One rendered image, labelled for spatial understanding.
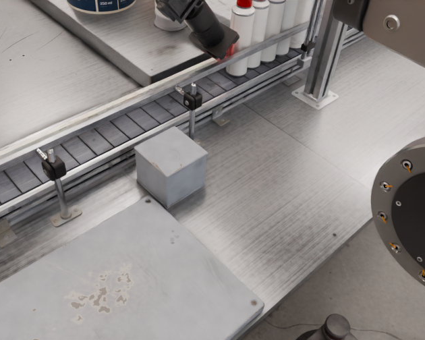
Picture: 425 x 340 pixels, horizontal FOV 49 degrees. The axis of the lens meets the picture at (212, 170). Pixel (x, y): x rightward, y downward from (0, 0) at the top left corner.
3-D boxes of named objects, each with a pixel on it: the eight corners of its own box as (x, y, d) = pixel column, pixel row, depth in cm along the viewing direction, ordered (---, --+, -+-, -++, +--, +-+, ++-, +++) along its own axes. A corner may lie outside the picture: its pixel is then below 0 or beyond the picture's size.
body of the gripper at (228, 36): (208, 18, 103) (194, -2, 96) (241, 37, 98) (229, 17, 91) (191, 42, 103) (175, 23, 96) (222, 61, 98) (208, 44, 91)
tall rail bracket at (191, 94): (179, 130, 103) (179, 67, 92) (200, 147, 100) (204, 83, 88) (167, 136, 102) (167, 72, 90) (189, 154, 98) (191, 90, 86)
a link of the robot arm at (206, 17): (189, 21, 87) (208, -3, 87) (166, 6, 91) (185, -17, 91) (204, 40, 93) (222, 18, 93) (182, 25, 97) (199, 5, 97)
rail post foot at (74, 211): (76, 204, 86) (75, 201, 86) (83, 213, 85) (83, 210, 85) (48, 219, 84) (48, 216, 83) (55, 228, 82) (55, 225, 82)
